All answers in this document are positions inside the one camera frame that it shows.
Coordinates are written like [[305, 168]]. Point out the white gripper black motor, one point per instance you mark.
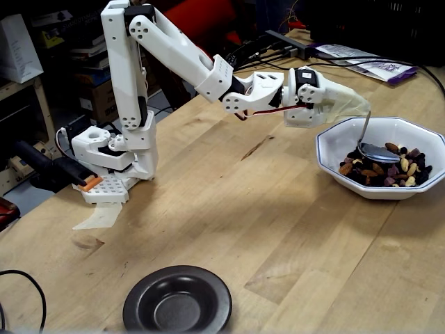
[[325, 102]]

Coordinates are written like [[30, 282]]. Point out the white octagonal bowl blue rim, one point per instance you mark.
[[335, 142]]

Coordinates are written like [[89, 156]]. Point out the metal spoon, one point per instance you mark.
[[380, 154]]

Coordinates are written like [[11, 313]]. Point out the trail mix nuts and raisins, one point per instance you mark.
[[368, 172]]

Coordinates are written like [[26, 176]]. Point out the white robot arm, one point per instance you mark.
[[121, 69]]

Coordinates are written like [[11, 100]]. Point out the dark brown plate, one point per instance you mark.
[[177, 306]]

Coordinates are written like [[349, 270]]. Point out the beige masking tape wrap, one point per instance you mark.
[[354, 106]]

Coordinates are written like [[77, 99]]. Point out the grey usb hub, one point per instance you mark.
[[302, 50]]

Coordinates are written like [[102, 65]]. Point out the paper leaflet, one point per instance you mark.
[[389, 71]]

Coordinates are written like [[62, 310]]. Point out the red alligator clip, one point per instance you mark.
[[298, 23]]

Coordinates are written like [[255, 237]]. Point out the black plastic crate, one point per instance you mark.
[[382, 28]]

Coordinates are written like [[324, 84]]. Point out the red chair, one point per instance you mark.
[[208, 17]]

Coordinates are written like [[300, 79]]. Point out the brown printed cardboard box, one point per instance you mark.
[[99, 102]]

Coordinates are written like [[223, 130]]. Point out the stack of books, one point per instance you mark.
[[87, 48]]

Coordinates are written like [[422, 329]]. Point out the beige tape piece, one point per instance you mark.
[[101, 217]]

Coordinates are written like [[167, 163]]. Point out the black clamp orange pad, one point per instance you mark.
[[52, 167]]

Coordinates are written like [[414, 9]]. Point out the yellow black box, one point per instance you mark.
[[52, 37]]

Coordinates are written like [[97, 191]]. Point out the white paper bag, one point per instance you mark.
[[17, 52]]

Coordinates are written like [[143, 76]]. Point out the small printed carton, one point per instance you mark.
[[14, 177]]

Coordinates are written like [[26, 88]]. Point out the light wooden shelf frame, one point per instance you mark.
[[43, 104]]

